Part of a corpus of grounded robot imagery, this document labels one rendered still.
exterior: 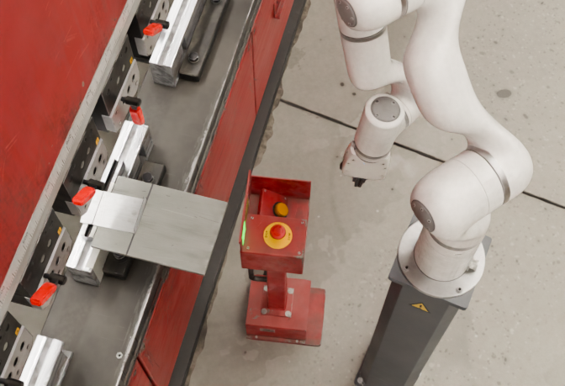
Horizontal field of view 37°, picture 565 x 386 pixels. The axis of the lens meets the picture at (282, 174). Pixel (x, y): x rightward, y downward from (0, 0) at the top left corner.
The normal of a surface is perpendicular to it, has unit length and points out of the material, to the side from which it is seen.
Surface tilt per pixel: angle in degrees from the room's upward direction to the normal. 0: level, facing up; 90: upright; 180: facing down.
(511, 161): 34
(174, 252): 0
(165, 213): 0
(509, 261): 0
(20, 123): 90
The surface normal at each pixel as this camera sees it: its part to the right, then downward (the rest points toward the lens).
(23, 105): 0.97, 0.23
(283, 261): -0.11, 0.89
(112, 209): 0.00, -0.46
